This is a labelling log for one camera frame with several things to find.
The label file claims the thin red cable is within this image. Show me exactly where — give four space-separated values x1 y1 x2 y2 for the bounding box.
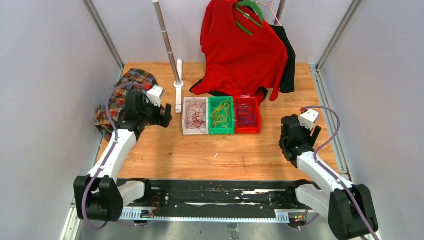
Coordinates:
175 97 208 125
184 99 208 131

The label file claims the thin purple cable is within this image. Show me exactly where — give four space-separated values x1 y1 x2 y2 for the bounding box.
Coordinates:
236 96 260 128

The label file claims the thin yellow cable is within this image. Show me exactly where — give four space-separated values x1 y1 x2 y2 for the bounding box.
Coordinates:
210 99 233 128
211 99 235 137

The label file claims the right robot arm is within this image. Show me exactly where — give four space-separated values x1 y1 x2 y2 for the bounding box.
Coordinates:
279 113 379 240

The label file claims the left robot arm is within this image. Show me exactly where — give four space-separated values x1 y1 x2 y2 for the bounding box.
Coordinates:
73 86 172 223

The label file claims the white rack base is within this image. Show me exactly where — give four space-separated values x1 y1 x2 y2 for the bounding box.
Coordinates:
174 59 185 114

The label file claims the white plastic bin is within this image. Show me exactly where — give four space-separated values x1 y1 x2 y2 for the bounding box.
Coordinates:
182 96 209 135

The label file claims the plaid flannel shirt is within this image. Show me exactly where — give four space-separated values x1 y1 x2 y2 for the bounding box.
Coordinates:
94 68 158 142

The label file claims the black t-shirt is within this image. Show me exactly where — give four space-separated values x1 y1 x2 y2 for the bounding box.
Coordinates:
270 25 296 94

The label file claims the red plastic bin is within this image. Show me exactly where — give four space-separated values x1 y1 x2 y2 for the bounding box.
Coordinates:
233 95 262 134

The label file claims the green plastic bin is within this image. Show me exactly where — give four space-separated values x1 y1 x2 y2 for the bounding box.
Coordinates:
208 96 236 136

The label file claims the red t-shirt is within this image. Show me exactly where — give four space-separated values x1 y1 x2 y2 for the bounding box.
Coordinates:
190 0 288 102

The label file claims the pink clothes hanger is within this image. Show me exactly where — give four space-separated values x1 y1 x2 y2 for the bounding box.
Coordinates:
256 0 282 26

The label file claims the green clothes hanger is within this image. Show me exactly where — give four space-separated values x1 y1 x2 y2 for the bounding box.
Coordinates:
231 0 265 36

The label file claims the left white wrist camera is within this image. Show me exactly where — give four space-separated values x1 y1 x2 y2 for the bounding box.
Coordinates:
146 85 165 108

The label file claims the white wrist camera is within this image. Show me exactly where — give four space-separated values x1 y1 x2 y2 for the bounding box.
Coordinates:
146 85 165 108
298 109 320 131

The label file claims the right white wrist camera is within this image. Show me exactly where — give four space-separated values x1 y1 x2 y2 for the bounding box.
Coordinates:
298 109 320 131

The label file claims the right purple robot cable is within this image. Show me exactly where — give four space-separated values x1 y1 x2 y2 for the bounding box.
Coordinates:
299 105 380 240

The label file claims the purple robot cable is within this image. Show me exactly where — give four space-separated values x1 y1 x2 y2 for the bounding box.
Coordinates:
299 105 380 240
81 82 153 231

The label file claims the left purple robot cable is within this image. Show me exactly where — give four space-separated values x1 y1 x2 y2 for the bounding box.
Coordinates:
81 82 153 231

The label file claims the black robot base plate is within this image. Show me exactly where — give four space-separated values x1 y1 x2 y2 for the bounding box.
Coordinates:
122 179 316 223

